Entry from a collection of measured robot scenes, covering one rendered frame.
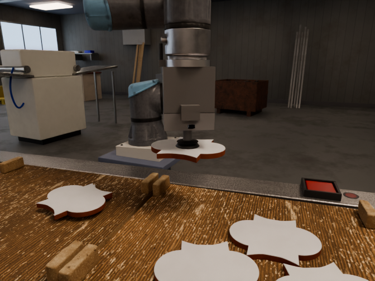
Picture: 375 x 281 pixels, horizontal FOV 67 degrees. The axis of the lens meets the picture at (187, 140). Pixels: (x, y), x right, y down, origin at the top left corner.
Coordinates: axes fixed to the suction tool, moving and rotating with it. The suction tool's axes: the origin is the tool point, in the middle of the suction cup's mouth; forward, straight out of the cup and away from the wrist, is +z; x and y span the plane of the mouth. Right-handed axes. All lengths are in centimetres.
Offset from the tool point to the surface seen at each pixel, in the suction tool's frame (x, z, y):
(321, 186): 7.8, 11.9, 32.0
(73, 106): 434, 52, -139
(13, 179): 18.5, 11.1, -39.7
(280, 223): -8.9, 10.2, 14.5
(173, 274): -18.5, 10.3, -3.9
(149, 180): 8.0, 8.5, -7.2
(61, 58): 440, -24, -151
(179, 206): 0.9, 11.2, -1.4
